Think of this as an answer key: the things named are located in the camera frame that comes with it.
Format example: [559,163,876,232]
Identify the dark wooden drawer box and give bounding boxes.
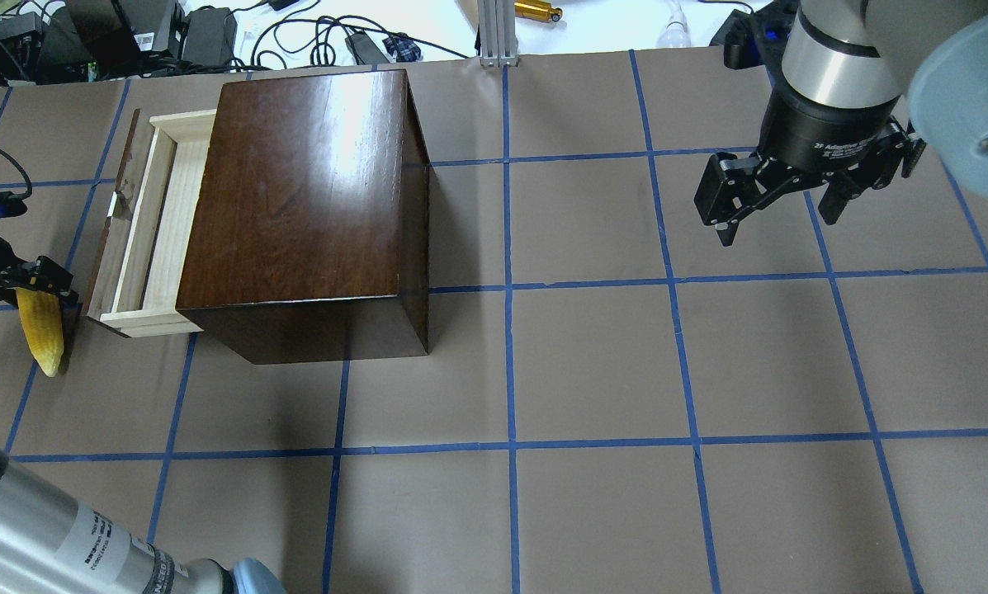
[176,70,431,365]

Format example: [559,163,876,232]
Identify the aluminium frame post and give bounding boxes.
[478,0,519,68]

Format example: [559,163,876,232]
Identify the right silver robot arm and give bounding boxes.
[694,1,988,247]

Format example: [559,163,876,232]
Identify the white light bulb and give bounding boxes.
[657,0,693,49]

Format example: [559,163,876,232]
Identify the yellow toy corn cob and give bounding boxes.
[15,287,66,377]

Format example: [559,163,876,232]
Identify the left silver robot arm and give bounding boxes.
[0,191,285,593]

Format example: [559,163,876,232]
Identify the black power brick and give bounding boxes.
[180,7,237,68]

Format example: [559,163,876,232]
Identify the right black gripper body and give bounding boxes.
[755,87,901,176]

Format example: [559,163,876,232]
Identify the wooden drawer with white handle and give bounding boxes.
[81,109,217,337]

